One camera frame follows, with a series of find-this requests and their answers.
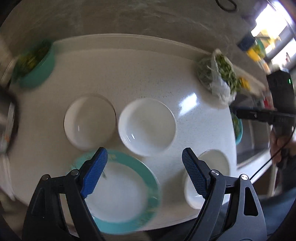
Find white shallow bowl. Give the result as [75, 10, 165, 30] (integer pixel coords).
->
[184, 149, 231, 210]

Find large teal floral plate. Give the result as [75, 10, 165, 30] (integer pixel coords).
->
[67, 148, 162, 235]

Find plain white bowl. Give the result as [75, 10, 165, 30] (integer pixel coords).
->
[118, 98, 177, 157]

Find person's right forearm grey sleeve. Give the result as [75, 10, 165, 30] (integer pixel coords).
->
[261, 148, 296, 235]

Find person's right hand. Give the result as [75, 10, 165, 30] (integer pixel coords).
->
[270, 130, 295, 164]

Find yellow cooking oil bottle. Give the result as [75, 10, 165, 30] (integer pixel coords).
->
[246, 39, 266, 62]

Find blue utensil cup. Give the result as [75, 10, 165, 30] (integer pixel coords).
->
[237, 34, 255, 52]

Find teal colander with greens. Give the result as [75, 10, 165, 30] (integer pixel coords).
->
[231, 113, 243, 145]

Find stainless steel sink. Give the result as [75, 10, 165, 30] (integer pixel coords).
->
[236, 120, 270, 168]

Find plastic bag of greens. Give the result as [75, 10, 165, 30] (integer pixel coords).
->
[197, 49, 241, 105]

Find steel rice cooker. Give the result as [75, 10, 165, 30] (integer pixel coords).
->
[1, 86, 19, 154]

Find green basin with vegetables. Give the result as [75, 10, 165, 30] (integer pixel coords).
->
[11, 39, 55, 89]

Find black handled kitchen scissors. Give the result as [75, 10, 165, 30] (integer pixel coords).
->
[215, 0, 238, 13]

